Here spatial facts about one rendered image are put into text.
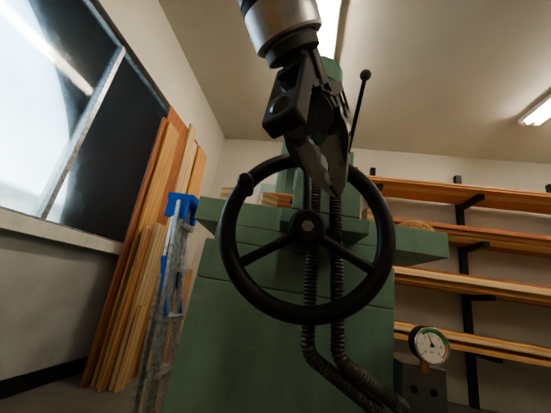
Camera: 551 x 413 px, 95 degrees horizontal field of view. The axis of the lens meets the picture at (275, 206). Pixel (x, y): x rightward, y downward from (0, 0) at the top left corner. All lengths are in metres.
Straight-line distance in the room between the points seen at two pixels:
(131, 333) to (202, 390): 1.40
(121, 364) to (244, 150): 2.75
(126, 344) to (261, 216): 1.58
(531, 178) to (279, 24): 4.13
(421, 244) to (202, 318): 0.51
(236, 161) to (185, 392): 3.23
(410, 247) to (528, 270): 3.27
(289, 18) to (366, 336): 0.56
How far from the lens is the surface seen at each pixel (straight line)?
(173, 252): 1.47
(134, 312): 2.01
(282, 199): 0.70
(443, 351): 0.61
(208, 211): 0.64
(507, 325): 3.68
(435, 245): 0.69
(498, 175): 4.13
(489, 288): 3.04
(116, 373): 2.07
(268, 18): 0.36
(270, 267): 0.59
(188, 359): 0.63
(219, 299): 0.60
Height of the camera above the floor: 0.70
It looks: 19 degrees up
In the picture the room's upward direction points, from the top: 10 degrees clockwise
